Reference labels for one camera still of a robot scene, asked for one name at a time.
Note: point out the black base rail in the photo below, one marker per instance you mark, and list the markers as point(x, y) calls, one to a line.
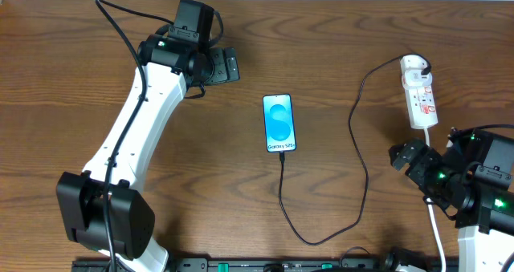
point(202, 264)

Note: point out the blue Galaxy smartphone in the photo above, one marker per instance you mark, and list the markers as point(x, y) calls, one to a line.
point(279, 123)

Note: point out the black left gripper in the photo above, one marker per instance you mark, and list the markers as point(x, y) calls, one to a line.
point(224, 66)

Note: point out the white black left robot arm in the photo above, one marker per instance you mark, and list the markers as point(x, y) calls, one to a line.
point(102, 207)

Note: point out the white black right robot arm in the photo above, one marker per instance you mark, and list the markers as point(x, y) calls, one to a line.
point(472, 176)

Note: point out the white power strip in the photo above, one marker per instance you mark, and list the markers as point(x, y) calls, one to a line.
point(416, 81)

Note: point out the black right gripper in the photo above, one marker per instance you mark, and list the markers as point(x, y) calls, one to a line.
point(420, 164)

